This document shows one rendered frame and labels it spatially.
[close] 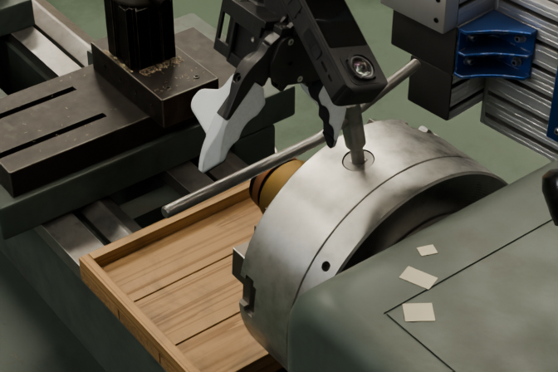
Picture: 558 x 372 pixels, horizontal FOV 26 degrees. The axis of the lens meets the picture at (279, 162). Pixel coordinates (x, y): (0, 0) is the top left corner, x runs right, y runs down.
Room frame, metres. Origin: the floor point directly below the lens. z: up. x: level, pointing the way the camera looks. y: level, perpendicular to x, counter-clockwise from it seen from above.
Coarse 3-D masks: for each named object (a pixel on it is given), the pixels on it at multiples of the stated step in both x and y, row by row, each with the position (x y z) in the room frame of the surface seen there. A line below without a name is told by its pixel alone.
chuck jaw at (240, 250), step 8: (240, 248) 1.02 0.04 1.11; (232, 256) 1.02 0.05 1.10; (240, 256) 1.01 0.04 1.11; (232, 264) 1.02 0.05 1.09; (240, 264) 1.01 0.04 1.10; (232, 272) 1.02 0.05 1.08; (240, 272) 1.01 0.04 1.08; (240, 280) 1.01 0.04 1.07; (248, 280) 0.97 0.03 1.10; (248, 288) 0.97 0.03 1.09; (248, 296) 0.97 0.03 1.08
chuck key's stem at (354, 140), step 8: (352, 112) 1.00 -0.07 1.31; (360, 112) 1.00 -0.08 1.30; (352, 120) 1.00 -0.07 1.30; (360, 120) 1.00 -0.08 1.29; (344, 128) 1.00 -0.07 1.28; (352, 128) 1.00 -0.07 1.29; (360, 128) 1.00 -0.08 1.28; (344, 136) 1.01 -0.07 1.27; (352, 136) 1.00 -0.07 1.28; (360, 136) 1.00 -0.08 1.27; (352, 144) 1.00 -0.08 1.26; (360, 144) 1.00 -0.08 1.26; (352, 152) 1.01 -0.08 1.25; (360, 152) 1.01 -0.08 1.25; (352, 160) 1.01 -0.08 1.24; (360, 160) 1.01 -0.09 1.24
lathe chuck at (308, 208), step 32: (384, 128) 1.07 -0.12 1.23; (320, 160) 1.02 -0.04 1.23; (384, 160) 1.01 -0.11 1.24; (416, 160) 1.01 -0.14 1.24; (288, 192) 1.00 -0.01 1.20; (320, 192) 0.99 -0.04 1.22; (352, 192) 0.97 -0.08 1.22; (288, 224) 0.97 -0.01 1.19; (320, 224) 0.95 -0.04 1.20; (256, 256) 0.97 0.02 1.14; (288, 256) 0.94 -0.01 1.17; (256, 288) 0.95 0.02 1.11; (288, 288) 0.92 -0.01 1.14; (256, 320) 0.95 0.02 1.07; (288, 320) 0.91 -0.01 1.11
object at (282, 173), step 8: (288, 160) 1.17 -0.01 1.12; (296, 160) 1.17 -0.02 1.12; (280, 168) 1.15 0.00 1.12; (288, 168) 1.15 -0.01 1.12; (296, 168) 1.15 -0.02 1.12; (256, 176) 1.16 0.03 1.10; (264, 176) 1.15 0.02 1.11; (272, 176) 1.14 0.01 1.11; (280, 176) 1.14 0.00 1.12; (288, 176) 1.14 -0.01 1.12; (256, 184) 1.15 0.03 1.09; (264, 184) 1.14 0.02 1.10; (272, 184) 1.13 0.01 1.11; (280, 184) 1.13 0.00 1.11; (256, 192) 1.15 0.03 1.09; (264, 192) 1.13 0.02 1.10; (272, 192) 1.13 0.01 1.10; (256, 200) 1.15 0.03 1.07; (264, 200) 1.13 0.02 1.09; (264, 208) 1.13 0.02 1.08
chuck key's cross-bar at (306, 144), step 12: (396, 72) 1.06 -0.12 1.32; (408, 72) 1.06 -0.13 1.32; (396, 84) 1.04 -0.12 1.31; (348, 120) 1.00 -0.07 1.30; (300, 144) 0.96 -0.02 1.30; (312, 144) 0.96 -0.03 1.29; (276, 156) 0.94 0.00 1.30; (288, 156) 0.94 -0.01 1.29; (252, 168) 0.92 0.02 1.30; (264, 168) 0.92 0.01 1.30; (228, 180) 0.89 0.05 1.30; (240, 180) 0.90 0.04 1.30; (204, 192) 0.87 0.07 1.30; (216, 192) 0.88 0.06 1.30; (168, 204) 0.85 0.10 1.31; (180, 204) 0.85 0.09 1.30; (192, 204) 0.86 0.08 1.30; (168, 216) 0.84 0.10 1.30
